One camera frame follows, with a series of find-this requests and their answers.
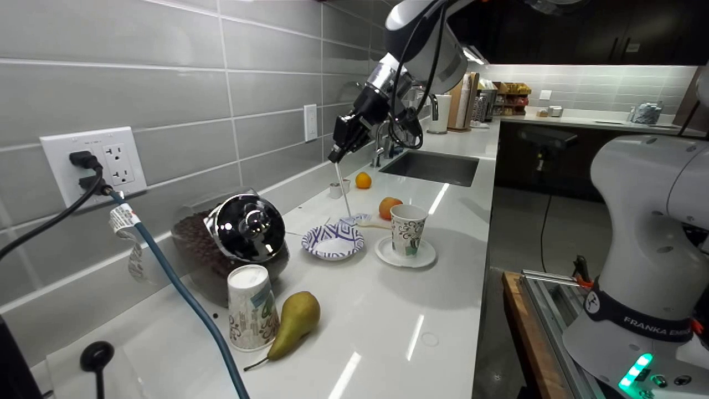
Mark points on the green pear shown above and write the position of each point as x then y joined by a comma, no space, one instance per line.
297,318

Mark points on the dark kitchen sink basin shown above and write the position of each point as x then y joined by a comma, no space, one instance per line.
432,170

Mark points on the small tray on far counter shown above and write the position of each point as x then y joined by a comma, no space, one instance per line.
550,112

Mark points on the cream plastic spoon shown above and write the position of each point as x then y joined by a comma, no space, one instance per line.
377,224

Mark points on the black round knob on stem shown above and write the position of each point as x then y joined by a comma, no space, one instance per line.
95,355

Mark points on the wooden table top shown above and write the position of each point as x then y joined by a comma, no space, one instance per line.
528,333

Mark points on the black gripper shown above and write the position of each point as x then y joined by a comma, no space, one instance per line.
360,114

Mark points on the wooden cutting boards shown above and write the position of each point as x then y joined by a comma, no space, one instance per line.
463,100

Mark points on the patterned paper cup upright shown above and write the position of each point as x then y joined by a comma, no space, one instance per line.
408,231

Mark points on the white drinking straw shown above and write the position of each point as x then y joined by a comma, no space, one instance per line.
340,189

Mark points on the chrome sink faucet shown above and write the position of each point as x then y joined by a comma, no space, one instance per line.
380,151

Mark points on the orange fruit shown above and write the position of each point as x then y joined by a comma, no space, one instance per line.
361,181

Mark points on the red orange apple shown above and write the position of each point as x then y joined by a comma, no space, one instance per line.
386,210

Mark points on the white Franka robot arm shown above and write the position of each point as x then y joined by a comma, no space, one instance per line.
650,222

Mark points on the bunch of yellow bananas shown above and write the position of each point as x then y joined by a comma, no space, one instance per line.
512,90

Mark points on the white rod with red tip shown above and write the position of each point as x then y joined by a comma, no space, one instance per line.
550,278

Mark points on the blue white patterned packet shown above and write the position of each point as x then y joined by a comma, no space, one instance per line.
358,221

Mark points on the grey kettle on far counter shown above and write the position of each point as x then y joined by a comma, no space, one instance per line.
647,114

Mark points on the white coffee pod dark lid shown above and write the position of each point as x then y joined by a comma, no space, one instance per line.
334,192

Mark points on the glass jar of coffee beans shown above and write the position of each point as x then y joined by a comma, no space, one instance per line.
244,228

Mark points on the plain white saucer plate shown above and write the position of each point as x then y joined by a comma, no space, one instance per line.
384,256

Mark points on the white wall outlet with plugs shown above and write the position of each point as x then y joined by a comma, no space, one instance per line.
123,168

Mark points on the empty white wall outlet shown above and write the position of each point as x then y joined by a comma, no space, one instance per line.
311,123

